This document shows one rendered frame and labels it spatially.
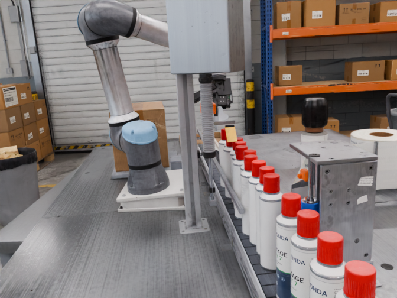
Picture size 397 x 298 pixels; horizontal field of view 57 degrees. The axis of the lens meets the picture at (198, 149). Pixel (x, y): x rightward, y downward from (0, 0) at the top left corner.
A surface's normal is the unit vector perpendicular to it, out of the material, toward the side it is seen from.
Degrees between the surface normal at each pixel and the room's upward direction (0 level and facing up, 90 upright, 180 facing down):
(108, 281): 0
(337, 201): 90
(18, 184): 98
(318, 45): 90
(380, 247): 0
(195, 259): 0
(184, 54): 90
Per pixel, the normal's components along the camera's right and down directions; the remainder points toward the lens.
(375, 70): -0.07, 0.25
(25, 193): 0.80, 0.13
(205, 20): -0.49, 0.24
